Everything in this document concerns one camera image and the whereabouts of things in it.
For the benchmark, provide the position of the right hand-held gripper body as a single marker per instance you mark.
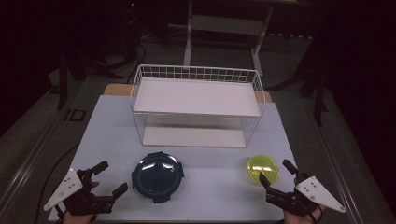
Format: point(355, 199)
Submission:
point(306, 194)

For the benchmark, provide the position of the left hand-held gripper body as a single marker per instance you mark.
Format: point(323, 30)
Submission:
point(77, 199)

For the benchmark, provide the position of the clear container with green lid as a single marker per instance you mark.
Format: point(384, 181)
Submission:
point(263, 168)

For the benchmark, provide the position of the person's left hand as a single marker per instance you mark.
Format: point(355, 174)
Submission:
point(76, 219)

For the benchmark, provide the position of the person's right hand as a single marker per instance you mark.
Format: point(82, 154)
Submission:
point(299, 219)

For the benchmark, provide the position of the dark teal round container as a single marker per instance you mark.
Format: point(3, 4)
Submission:
point(157, 177)

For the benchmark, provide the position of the black floor socket plate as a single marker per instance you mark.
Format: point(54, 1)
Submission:
point(75, 115)

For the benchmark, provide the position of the dark metal stand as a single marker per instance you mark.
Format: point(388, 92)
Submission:
point(317, 93)
point(63, 81)

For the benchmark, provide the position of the metal floor rail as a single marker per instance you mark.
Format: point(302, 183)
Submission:
point(337, 168)
point(28, 161)

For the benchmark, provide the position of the white metal desk frame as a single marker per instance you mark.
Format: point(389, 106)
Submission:
point(224, 25)

